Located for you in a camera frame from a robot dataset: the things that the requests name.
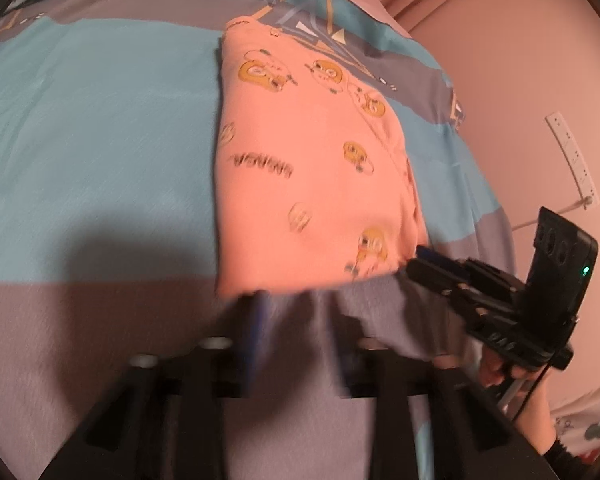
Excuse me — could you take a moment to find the white power cable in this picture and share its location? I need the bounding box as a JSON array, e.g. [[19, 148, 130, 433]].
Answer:
[[510, 199, 589, 234]]

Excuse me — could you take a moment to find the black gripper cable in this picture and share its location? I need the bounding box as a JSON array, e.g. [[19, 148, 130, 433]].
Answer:
[[509, 359, 552, 423]]

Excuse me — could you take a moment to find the white power strip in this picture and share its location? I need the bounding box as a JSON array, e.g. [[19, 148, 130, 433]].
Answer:
[[544, 110, 600, 209]]

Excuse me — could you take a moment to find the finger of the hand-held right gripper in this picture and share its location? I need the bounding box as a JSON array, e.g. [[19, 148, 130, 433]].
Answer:
[[414, 244, 507, 283], [404, 258, 477, 307]]

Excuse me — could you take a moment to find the person's right hand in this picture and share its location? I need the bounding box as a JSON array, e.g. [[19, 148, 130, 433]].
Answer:
[[430, 346, 550, 395]]

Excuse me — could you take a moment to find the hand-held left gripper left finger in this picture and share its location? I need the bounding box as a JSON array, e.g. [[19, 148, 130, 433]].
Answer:
[[39, 290, 272, 480]]

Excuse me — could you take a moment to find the white printed cloth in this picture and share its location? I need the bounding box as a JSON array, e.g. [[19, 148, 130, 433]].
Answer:
[[550, 389, 600, 467]]

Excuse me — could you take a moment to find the blue grey printed blanket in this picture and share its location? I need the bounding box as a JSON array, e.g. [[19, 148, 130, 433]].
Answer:
[[0, 0, 520, 480]]

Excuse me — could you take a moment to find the pink cartoon print shirt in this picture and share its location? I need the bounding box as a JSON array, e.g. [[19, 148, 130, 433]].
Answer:
[[212, 16, 432, 299]]

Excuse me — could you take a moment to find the person's right forearm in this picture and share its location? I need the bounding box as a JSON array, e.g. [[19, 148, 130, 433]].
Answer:
[[512, 374, 597, 480]]

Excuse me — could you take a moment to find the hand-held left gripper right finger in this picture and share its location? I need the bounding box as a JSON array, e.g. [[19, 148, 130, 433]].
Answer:
[[325, 305, 557, 480]]

